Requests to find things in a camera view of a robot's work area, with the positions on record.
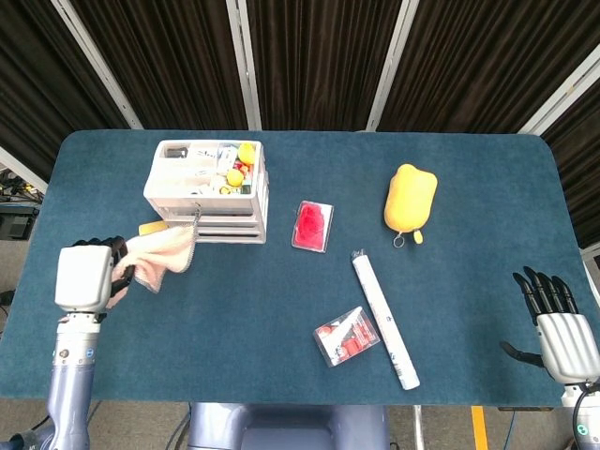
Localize yellow plush toy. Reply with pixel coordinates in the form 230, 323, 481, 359
383, 163, 439, 245

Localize yellow sponge block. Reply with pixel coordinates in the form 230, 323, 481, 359
138, 220, 170, 237

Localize grey robot torso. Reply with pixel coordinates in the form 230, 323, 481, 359
187, 402, 391, 450

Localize white plastic drawer organizer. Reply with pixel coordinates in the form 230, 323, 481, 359
142, 139, 271, 245

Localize white rolled paper tube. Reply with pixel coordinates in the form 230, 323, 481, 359
351, 249, 421, 391

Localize white frame pole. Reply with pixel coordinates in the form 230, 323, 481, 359
365, 0, 418, 132
0, 146, 48, 193
51, 0, 144, 130
517, 44, 600, 137
226, 0, 263, 131

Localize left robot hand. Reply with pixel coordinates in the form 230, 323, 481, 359
54, 235, 136, 314

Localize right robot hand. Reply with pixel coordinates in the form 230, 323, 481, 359
499, 265, 600, 385

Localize light pink cloth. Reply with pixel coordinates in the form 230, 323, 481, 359
106, 223, 197, 310

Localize clear box of red caps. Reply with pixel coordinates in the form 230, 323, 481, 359
312, 306, 381, 368

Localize red ink pad case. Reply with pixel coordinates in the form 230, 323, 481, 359
291, 200, 335, 255

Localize dark brown curtain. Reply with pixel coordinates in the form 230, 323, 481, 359
0, 0, 600, 248

